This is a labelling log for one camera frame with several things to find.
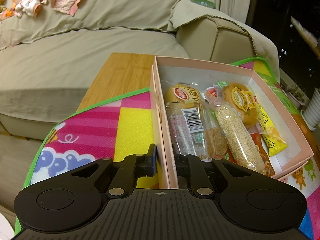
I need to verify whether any pink cardboard box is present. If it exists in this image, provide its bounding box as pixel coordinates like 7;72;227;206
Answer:
150;56;313;188

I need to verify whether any brown biscuit packet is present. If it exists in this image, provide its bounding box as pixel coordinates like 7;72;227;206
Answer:
204;127;228;159

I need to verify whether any round bread in wrapper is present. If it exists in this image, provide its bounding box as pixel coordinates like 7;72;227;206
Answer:
163;83;210;161

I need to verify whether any sesame roll packet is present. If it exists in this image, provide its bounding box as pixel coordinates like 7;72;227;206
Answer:
205;93;265;174

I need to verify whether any red lid jelly cup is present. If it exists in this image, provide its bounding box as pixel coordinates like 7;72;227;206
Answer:
204;85;223;99

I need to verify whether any yellow cake packet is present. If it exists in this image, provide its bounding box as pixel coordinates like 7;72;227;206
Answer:
222;83;259;129

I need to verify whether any yellow snack packet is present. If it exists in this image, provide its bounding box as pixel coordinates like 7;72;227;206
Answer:
258;104;288;157

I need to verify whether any potted plant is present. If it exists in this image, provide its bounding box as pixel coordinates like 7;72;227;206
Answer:
286;84;305;109

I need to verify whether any beige sofa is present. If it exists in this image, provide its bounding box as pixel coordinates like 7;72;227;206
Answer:
1;0;280;140

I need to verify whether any olive sofa cover blanket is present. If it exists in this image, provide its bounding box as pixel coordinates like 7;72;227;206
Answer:
1;0;280;89

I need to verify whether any green digital clock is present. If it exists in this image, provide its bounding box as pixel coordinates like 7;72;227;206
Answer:
191;0;215;9

